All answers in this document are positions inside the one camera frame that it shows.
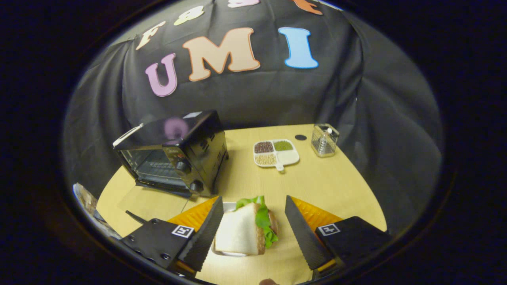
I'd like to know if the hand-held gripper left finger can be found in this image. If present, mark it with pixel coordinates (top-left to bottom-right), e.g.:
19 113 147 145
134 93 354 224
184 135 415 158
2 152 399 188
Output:
121 196 225 278

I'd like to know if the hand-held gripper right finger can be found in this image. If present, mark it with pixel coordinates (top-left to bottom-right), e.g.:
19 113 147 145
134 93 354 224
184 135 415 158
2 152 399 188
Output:
284 195 393 278

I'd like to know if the white bread lettuce sandwich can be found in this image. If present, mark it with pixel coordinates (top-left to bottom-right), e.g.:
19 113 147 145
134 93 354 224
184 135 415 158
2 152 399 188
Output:
214 196 279 256

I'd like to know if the black toaster oven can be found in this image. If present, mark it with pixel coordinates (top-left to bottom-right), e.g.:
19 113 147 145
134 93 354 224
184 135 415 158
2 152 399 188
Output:
113 110 229 224

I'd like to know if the white plastic tray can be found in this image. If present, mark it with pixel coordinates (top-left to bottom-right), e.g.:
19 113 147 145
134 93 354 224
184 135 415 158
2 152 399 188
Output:
211 202 250 258

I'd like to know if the white divided grain dish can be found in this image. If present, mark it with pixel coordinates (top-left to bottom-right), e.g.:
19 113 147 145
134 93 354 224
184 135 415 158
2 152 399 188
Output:
253 139 300 171

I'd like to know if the crumpled silver foil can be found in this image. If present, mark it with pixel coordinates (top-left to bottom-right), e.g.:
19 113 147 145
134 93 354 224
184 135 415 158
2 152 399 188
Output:
72 183 121 240

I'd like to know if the white plastic block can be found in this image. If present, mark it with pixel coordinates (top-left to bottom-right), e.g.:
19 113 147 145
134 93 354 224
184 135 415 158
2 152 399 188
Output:
113 123 144 148

